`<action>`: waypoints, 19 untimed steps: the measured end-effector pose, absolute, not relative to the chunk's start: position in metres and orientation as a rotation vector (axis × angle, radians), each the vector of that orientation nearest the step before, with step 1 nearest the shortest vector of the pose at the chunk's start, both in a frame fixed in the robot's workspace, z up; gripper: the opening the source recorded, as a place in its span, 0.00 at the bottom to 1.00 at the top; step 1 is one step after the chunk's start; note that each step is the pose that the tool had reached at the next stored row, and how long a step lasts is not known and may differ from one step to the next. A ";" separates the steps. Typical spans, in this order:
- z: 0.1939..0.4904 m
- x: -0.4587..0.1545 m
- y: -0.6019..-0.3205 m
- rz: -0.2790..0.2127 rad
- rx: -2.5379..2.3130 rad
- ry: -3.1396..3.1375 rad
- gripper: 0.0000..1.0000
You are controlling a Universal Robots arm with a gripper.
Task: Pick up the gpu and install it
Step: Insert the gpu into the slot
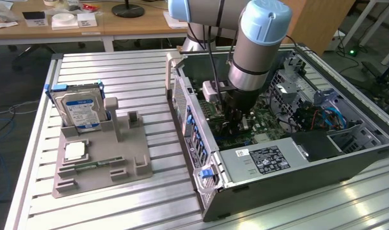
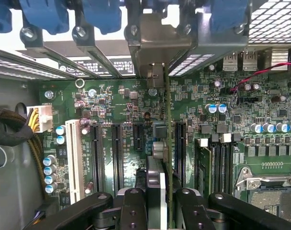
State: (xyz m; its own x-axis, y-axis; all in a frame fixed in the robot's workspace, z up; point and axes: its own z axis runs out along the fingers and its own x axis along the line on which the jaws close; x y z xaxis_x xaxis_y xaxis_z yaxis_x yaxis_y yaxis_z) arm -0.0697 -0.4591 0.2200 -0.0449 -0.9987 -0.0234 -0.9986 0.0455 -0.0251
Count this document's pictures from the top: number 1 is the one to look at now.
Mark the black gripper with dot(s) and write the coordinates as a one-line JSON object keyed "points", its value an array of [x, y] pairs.
{"points": [[242, 100]]}

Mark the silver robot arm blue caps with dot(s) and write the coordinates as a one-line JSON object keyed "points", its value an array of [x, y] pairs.
{"points": [[256, 60]]}

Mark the black installed RAM stick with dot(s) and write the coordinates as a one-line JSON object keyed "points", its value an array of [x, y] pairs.
{"points": [[216, 118]]}

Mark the green motherboard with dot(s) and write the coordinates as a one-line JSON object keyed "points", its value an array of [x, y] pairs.
{"points": [[268, 124]]}

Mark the perforated metal drive cage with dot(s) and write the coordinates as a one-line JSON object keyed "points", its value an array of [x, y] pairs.
{"points": [[288, 92]]}

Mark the blue slot retention clip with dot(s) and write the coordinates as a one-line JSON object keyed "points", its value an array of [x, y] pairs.
{"points": [[200, 141], [189, 110], [192, 120], [197, 130]]}

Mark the blue expansion slot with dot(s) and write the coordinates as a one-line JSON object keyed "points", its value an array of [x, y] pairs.
{"points": [[220, 138]]}

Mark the grey power supply unit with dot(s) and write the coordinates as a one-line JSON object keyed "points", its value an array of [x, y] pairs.
{"points": [[245, 167]]}

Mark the blue case release latch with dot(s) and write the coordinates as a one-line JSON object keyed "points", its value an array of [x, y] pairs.
{"points": [[205, 173]]}

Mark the stack of white papers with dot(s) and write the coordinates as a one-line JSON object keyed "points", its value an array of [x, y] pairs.
{"points": [[174, 22]]}

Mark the open grey PC case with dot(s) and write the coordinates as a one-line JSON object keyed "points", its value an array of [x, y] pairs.
{"points": [[277, 191]]}

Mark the black device with green light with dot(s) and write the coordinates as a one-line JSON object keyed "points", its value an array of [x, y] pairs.
{"points": [[352, 52]]}

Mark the wooden cabinet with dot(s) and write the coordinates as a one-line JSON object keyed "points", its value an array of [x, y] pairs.
{"points": [[322, 24]]}

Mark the wooden desk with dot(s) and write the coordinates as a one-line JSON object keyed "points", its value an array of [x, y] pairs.
{"points": [[38, 33], [143, 26]]}

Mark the grey parts rack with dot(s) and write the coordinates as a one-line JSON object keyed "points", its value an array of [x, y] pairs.
{"points": [[109, 148]]}

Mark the hard disk in blue caddy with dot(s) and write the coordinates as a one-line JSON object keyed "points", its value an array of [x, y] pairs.
{"points": [[81, 112]]}

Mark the black round lamp base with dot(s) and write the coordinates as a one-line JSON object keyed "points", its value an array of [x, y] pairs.
{"points": [[127, 10]]}

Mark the green RAM stick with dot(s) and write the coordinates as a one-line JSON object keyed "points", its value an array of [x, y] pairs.
{"points": [[98, 163]]}

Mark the silver CPU chip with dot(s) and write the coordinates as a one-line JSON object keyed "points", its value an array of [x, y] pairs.
{"points": [[75, 152]]}

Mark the plain white labelled box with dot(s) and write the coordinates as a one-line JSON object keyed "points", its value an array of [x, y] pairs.
{"points": [[86, 20]]}

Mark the red packet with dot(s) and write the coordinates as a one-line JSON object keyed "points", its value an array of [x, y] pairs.
{"points": [[90, 7]]}

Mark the white box with tape roll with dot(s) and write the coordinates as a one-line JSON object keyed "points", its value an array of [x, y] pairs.
{"points": [[65, 21]]}

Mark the white box with black top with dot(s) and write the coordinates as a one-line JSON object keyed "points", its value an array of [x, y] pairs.
{"points": [[35, 19]]}

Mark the white paper tag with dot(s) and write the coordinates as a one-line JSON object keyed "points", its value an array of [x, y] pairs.
{"points": [[6, 24]]}

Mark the clear plastic bag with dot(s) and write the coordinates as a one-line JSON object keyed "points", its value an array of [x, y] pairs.
{"points": [[3, 12]]}

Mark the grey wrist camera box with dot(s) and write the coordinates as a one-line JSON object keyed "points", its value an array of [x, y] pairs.
{"points": [[212, 92]]}

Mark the white table frame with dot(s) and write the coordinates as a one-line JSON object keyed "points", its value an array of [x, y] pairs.
{"points": [[359, 22]]}

